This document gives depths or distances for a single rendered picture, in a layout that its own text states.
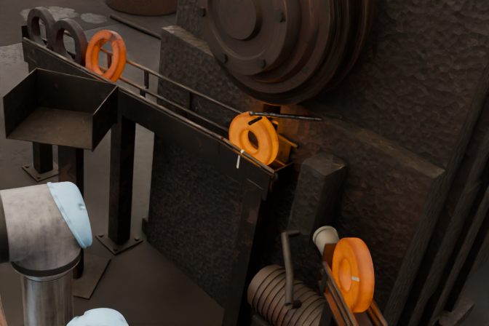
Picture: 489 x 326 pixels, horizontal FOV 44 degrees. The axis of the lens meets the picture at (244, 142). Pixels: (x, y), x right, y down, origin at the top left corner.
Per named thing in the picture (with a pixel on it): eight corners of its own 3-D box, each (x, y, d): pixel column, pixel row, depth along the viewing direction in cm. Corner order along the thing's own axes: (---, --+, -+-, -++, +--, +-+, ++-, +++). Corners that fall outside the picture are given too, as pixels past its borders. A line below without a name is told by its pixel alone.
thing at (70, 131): (44, 244, 222) (36, 67, 185) (113, 260, 220) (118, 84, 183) (17, 283, 205) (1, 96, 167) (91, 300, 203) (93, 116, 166)
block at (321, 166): (308, 220, 166) (327, 146, 153) (332, 236, 161) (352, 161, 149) (283, 235, 159) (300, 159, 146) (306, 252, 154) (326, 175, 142)
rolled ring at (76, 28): (78, 24, 206) (86, 22, 208) (47, 15, 217) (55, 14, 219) (84, 76, 214) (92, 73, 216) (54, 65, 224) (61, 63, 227)
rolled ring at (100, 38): (85, 33, 212) (93, 34, 214) (84, 85, 211) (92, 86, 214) (119, 26, 200) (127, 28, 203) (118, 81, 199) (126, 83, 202)
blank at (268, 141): (238, 102, 165) (229, 105, 163) (281, 122, 156) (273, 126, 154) (234, 152, 172) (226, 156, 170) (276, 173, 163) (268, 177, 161)
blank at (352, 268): (346, 304, 136) (331, 305, 135) (345, 234, 137) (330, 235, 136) (375, 319, 120) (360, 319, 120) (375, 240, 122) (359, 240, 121)
